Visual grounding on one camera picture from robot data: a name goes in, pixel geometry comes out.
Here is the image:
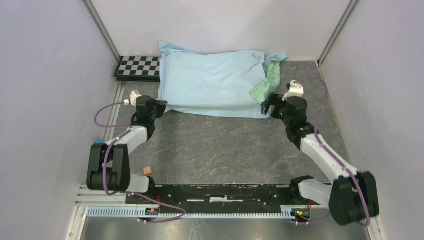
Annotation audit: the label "black white checkerboard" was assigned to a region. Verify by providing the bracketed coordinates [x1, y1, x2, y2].
[114, 56, 161, 83]

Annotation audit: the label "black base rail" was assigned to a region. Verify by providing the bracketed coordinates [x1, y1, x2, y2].
[125, 184, 323, 215]

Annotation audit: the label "small wooden cube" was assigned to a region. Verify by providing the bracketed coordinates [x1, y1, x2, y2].
[143, 166, 154, 176]

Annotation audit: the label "aluminium frame rails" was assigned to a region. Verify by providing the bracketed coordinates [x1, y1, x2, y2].
[75, 184, 127, 207]

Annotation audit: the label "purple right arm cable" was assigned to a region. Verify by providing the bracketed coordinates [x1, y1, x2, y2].
[292, 76, 371, 228]

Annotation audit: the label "light blue pillowcase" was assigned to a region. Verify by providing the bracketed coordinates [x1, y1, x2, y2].
[158, 41, 288, 119]

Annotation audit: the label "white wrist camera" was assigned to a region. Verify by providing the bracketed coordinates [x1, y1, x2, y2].
[282, 80, 304, 101]
[123, 90, 142, 107]

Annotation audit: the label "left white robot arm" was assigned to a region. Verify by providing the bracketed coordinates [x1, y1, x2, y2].
[86, 92, 168, 204]

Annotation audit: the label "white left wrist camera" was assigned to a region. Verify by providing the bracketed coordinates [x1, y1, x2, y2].
[123, 90, 142, 107]

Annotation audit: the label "blue plastic clip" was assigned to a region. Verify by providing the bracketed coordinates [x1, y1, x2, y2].
[95, 138, 106, 144]

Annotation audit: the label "white toothed cable tray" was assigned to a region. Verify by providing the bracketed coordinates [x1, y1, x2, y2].
[86, 205, 312, 220]

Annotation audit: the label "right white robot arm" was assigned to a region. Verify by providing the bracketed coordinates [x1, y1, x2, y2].
[261, 93, 380, 227]

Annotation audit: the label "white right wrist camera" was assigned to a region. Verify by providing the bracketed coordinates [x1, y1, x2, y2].
[282, 80, 304, 101]

